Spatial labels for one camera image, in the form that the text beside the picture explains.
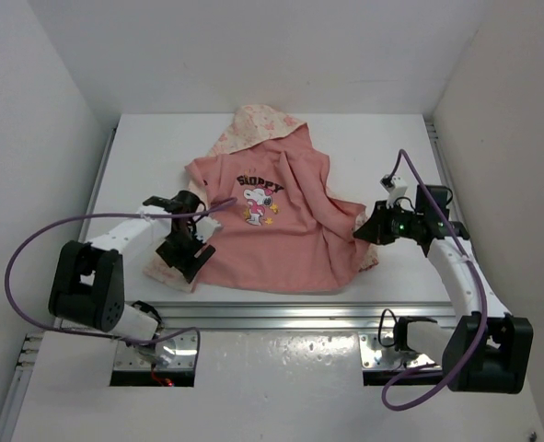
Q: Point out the right metal arm base plate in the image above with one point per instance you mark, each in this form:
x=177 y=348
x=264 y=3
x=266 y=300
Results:
x=378 y=353

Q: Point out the pink hooded kids jacket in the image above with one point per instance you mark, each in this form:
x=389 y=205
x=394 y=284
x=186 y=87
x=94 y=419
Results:
x=287 y=232

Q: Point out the aluminium rail right side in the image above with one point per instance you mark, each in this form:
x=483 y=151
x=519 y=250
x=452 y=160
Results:
x=444 y=171

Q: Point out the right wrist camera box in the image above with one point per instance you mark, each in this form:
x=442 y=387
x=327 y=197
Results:
x=396 y=188

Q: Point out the aluminium rail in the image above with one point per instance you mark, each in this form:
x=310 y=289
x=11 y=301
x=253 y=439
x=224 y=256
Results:
x=444 y=171
x=31 y=342

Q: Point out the aluminium rail left side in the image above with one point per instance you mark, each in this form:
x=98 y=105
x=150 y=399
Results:
x=31 y=342

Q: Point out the left metal arm base plate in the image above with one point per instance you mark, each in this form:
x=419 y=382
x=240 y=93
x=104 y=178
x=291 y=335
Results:
x=176 y=354

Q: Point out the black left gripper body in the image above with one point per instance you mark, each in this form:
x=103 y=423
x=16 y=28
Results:
x=179 y=250

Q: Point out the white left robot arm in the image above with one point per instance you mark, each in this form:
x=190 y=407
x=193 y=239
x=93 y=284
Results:
x=88 y=286

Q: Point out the aluminium rail front table edge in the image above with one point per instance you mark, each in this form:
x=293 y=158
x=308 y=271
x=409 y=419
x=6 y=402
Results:
x=293 y=316

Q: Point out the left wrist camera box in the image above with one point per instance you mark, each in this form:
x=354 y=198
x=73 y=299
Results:
x=206 y=227

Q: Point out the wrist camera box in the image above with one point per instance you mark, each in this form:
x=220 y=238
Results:
x=206 y=227
x=396 y=188

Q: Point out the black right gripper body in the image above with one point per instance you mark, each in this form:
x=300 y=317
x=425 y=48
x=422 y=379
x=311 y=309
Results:
x=396 y=224

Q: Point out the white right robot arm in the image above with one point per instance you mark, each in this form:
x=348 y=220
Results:
x=489 y=348

